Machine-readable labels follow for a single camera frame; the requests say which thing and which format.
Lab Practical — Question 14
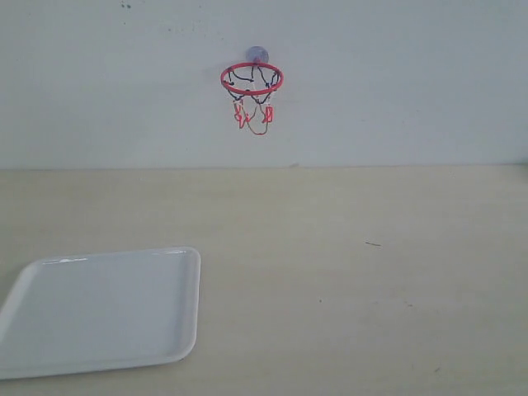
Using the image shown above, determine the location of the red mini basketball hoop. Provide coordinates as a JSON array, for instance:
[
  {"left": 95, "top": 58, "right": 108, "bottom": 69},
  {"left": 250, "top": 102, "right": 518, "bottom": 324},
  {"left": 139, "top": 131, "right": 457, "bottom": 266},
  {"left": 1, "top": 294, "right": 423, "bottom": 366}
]
[{"left": 219, "top": 61, "right": 284, "bottom": 136}]

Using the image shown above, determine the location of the clear suction cup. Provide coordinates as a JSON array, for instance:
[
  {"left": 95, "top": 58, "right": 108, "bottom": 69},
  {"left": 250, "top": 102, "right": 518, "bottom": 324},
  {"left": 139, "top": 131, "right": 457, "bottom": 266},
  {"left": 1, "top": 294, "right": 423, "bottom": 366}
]
[{"left": 245, "top": 45, "right": 269, "bottom": 64}]

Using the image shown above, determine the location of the white plastic tray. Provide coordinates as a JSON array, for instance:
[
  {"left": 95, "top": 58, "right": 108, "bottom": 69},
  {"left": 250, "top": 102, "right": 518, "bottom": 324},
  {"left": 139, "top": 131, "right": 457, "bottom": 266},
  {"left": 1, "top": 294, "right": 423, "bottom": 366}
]
[{"left": 1, "top": 247, "right": 201, "bottom": 380}]

